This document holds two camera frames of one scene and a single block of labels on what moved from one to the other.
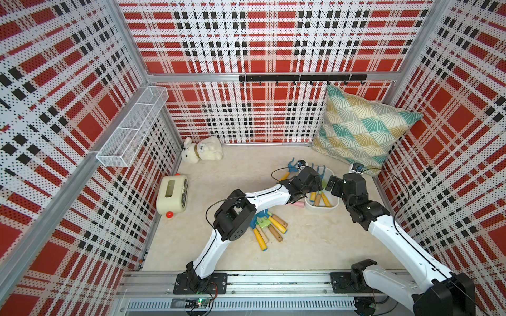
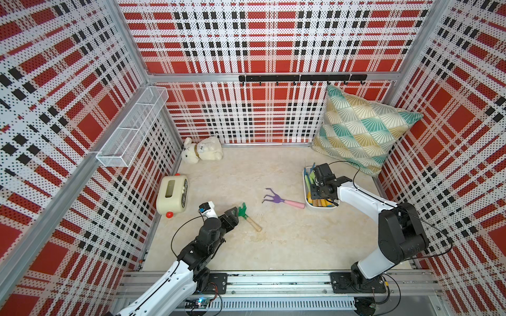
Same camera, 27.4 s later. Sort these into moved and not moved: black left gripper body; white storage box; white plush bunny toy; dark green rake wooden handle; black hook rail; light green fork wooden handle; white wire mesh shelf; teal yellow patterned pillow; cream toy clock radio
Moved: dark green rake wooden handle; black left gripper body; light green fork wooden handle
Not moved: teal yellow patterned pillow; black hook rail; white wire mesh shelf; white plush bunny toy; white storage box; cream toy clock radio
